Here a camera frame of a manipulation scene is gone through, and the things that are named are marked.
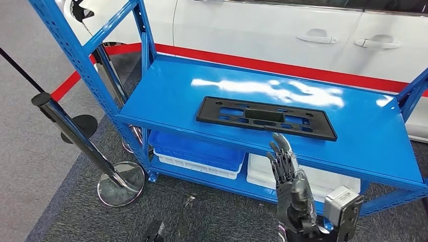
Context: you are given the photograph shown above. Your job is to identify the white ribbed plastic bin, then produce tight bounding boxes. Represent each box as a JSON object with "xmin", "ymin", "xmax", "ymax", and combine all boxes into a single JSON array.
[{"xmin": 153, "ymin": 150, "xmax": 243, "ymax": 180}]

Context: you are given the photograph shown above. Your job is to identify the chrome stanchion post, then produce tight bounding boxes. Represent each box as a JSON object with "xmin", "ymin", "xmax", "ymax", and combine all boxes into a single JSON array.
[
  {"xmin": 31, "ymin": 92, "xmax": 146, "ymax": 208},
  {"xmin": 93, "ymin": 43, "xmax": 154, "ymax": 154}
]

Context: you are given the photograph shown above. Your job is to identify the blue plastic bin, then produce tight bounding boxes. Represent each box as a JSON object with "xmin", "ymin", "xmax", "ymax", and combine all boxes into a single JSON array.
[{"xmin": 148, "ymin": 130, "xmax": 245, "ymax": 172}]

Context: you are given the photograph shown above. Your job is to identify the white car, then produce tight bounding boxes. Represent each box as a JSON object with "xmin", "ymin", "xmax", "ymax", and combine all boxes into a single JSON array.
[{"xmin": 55, "ymin": 0, "xmax": 428, "ymax": 144}]

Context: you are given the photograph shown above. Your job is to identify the translucent plastic bin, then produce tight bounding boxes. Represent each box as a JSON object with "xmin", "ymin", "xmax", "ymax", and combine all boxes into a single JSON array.
[
  {"xmin": 246, "ymin": 172, "xmax": 335, "ymax": 203},
  {"xmin": 249, "ymin": 153, "xmax": 361, "ymax": 195}
]

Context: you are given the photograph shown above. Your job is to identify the black stanchion post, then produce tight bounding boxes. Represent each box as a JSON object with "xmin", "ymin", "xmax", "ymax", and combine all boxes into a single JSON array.
[{"xmin": 0, "ymin": 46, "xmax": 98, "ymax": 144}]

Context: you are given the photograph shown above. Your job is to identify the white car door handle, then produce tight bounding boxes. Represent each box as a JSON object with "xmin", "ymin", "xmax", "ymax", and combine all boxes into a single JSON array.
[
  {"xmin": 353, "ymin": 35, "xmax": 401, "ymax": 50},
  {"xmin": 296, "ymin": 29, "xmax": 338, "ymax": 45}
]

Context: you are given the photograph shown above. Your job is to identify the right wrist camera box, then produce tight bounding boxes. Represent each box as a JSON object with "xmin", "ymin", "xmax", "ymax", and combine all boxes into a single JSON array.
[{"xmin": 324, "ymin": 186, "xmax": 365, "ymax": 242}]

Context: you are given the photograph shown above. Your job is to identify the black plastic frame part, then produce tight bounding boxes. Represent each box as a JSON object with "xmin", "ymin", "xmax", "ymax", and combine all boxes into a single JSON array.
[{"xmin": 196, "ymin": 96, "xmax": 338, "ymax": 142}]

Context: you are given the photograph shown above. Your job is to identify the blue metal shelf rack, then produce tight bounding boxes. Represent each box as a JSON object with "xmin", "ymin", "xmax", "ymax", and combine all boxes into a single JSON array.
[{"xmin": 28, "ymin": 0, "xmax": 428, "ymax": 218}]

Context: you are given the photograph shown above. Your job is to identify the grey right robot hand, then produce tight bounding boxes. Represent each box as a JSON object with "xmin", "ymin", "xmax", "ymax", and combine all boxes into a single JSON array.
[{"xmin": 266, "ymin": 133, "xmax": 318, "ymax": 234}]

